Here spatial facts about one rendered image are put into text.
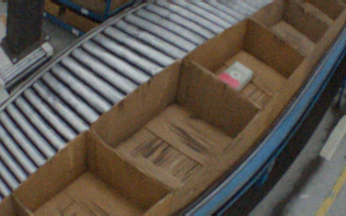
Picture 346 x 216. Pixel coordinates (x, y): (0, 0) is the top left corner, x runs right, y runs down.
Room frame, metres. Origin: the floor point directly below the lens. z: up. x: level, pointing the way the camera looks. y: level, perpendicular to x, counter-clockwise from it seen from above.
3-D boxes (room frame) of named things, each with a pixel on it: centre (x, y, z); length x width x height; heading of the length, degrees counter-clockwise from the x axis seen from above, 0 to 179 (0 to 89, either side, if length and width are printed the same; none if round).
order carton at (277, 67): (1.47, -0.23, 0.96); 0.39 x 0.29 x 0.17; 147
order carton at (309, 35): (1.80, -0.44, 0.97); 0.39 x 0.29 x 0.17; 147
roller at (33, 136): (1.23, 0.46, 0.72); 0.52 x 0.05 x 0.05; 57
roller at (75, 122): (1.40, 0.36, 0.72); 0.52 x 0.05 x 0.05; 57
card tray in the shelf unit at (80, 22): (2.82, 0.55, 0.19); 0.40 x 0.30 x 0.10; 59
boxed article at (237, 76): (1.51, -0.18, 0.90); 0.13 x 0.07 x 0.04; 149
